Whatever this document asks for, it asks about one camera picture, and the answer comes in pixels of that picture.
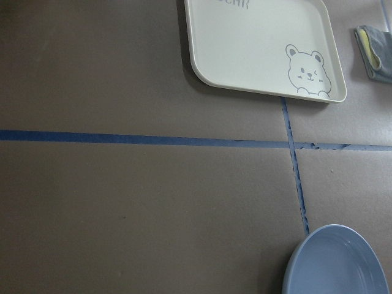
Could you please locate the white bear tray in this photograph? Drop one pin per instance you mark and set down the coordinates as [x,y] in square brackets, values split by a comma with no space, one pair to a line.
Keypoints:
[281,48]

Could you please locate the grey yellow cloth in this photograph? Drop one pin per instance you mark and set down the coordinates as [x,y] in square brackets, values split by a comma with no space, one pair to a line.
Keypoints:
[375,48]

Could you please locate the blue plate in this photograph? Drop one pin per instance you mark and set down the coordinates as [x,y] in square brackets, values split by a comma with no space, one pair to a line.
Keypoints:
[334,259]

